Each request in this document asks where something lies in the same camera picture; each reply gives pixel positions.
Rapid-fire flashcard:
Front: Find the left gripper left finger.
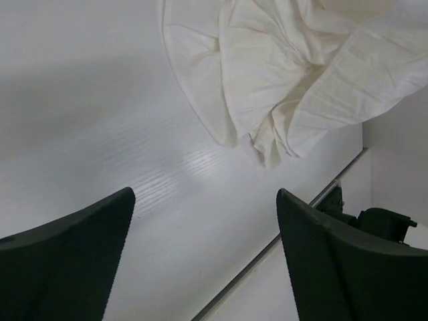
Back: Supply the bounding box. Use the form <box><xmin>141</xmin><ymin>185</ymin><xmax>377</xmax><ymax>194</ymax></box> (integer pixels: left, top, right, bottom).
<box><xmin>1</xmin><ymin>187</ymin><xmax>135</xmax><ymax>320</ymax></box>

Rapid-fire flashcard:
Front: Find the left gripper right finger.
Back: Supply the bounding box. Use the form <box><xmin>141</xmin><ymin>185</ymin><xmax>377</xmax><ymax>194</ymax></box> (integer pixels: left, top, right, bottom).
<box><xmin>276</xmin><ymin>189</ymin><xmax>427</xmax><ymax>320</ymax></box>

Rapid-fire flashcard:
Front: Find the white skirt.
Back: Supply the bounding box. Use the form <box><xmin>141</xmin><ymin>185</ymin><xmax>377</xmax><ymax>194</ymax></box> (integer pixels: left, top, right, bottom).
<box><xmin>163</xmin><ymin>1</ymin><xmax>427</xmax><ymax>168</ymax></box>

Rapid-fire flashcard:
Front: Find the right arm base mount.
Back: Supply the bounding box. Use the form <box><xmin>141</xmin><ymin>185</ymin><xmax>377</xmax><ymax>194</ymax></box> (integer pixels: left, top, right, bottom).
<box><xmin>316</xmin><ymin>186</ymin><xmax>417</xmax><ymax>244</ymax></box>

